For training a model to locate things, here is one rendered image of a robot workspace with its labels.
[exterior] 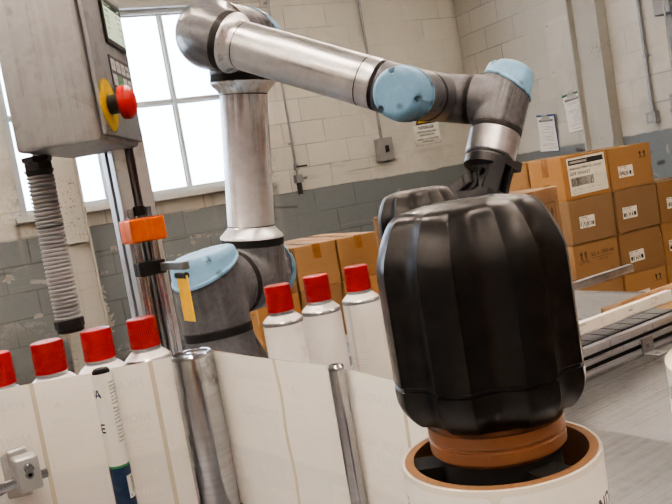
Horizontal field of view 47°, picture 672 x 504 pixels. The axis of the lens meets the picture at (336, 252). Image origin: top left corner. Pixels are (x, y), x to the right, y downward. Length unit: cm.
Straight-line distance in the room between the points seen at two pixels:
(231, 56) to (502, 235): 97
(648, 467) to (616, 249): 400
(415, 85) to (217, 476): 59
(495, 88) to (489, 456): 91
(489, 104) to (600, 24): 526
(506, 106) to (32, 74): 65
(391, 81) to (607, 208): 371
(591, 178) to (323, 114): 306
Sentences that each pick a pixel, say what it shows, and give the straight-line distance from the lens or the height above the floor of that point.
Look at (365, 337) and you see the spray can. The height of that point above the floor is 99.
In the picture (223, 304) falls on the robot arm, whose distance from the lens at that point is 128.
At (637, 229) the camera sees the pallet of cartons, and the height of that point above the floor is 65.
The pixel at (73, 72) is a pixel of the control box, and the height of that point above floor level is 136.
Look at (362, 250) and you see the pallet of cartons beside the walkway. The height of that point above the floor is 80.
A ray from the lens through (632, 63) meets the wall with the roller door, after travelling 632.
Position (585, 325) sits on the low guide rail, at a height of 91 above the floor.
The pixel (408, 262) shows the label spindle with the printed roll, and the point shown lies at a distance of 32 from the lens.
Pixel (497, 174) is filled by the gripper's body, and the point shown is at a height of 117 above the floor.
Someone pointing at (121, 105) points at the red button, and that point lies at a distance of 90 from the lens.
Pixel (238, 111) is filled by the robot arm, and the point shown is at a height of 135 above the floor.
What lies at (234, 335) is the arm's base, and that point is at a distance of 129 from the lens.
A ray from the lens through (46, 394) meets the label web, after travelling 76.
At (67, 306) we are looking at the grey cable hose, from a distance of 96.
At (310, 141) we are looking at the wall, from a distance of 693.
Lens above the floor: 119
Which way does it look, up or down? 5 degrees down
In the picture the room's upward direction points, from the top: 10 degrees counter-clockwise
